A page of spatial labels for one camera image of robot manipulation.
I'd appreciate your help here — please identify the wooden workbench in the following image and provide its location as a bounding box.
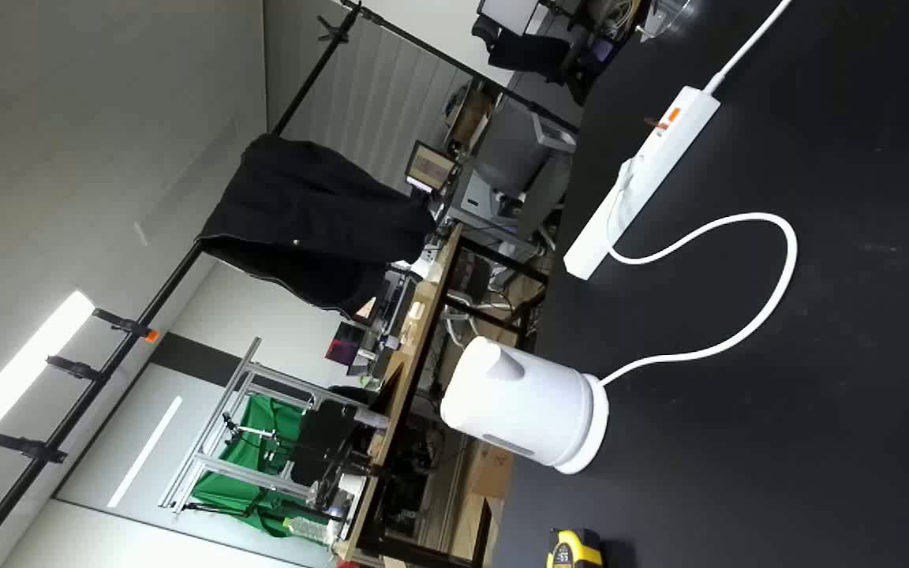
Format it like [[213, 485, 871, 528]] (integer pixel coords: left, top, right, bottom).
[[332, 220, 467, 565]]

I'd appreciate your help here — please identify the black clamp orange tip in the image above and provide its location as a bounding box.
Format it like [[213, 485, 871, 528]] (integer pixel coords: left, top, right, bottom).
[[93, 307, 165, 345]]

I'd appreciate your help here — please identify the grey aluminium rack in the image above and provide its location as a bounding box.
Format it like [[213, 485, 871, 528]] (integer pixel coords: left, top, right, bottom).
[[158, 335, 394, 524]]

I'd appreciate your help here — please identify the black hanging cloth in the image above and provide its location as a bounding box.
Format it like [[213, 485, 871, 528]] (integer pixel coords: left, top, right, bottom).
[[195, 133, 440, 315]]

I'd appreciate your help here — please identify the grey metal machine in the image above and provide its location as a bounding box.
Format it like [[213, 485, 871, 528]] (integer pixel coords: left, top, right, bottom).
[[440, 96, 574, 250]]

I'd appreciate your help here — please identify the white power strip cable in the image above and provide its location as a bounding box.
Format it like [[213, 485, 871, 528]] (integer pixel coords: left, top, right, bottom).
[[705, 0, 796, 97]]

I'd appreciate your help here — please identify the yellow tape measure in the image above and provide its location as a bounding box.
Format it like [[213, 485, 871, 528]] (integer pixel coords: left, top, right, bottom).
[[547, 528, 605, 568]]

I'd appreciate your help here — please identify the black backdrop frame pole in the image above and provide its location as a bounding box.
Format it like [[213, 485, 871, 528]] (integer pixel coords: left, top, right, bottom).
[[0, 0, 585, 568]]

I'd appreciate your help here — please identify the white ceiling light strip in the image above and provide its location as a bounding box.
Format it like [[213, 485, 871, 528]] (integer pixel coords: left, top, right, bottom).
[[0, 288, 97, 483]]

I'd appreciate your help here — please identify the white electric kettle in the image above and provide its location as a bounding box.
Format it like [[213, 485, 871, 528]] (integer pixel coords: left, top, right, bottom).
[[440, 335, 611, 481]]

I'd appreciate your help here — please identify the white kettle cord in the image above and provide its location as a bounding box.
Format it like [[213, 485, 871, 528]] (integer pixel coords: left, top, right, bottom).
[[598, 212, 803, 387]]

